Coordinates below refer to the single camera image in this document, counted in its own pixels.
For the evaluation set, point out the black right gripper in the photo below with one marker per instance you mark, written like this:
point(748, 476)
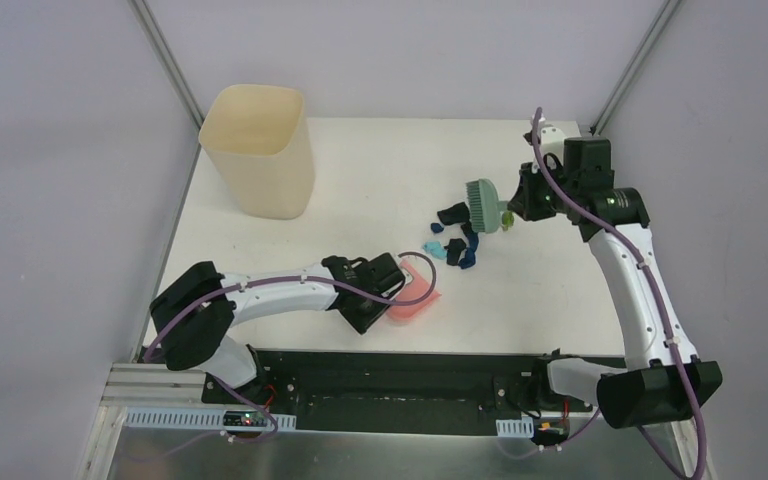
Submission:
point(524, 203)

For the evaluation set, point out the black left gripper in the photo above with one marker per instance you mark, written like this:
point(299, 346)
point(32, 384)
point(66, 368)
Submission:
point(380, 291)

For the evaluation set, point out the pink plastic dustpan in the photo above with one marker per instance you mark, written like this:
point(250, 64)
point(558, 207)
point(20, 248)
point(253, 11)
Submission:
point(415, 292)

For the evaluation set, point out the green hand brush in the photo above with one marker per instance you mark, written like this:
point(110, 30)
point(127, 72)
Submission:
point(485, 206)

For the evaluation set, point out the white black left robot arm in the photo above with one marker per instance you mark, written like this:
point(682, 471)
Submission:
point(195, 313)

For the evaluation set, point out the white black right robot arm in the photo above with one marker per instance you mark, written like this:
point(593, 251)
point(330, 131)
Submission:
point(664, 379)

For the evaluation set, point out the green paper scrap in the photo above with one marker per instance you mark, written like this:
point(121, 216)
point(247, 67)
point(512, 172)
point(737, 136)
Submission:
point(507, 220)

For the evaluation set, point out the white blue paper scrap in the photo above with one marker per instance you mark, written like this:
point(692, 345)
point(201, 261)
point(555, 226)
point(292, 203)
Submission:
point(435, 249)

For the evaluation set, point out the black paper scrap large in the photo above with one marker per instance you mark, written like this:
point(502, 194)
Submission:
point(457, 214)

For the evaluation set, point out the dark blue paper scrap long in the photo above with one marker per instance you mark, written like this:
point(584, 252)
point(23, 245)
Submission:
point(468, 259)

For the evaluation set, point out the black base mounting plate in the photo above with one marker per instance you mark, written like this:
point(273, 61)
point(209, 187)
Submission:
point(401, 393)

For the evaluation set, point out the beige plastic waste bin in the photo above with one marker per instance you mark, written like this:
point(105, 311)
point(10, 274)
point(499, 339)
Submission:
point(258, 140)

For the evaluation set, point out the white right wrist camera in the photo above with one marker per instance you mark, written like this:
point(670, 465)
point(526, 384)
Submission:
point(550, 137)

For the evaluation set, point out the right white cable duct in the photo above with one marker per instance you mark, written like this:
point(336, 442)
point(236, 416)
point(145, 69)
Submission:
point(522, 427)

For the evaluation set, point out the white cable duct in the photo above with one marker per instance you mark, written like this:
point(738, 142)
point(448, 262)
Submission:
point(207, 420)
point(522, 427)

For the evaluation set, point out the left white cable duct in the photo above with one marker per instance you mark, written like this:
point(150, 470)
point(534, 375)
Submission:
point(207, 420)

